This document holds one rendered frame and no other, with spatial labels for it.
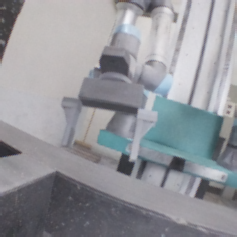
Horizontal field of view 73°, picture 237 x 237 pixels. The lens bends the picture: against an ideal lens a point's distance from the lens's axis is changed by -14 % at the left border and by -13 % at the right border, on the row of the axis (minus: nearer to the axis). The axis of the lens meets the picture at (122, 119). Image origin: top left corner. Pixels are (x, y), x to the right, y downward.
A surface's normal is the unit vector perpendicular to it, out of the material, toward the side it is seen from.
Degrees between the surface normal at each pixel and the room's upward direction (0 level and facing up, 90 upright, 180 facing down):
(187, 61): 90
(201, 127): 90
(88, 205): 90
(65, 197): 90
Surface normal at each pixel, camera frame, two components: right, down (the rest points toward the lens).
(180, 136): -0.22, -0.01
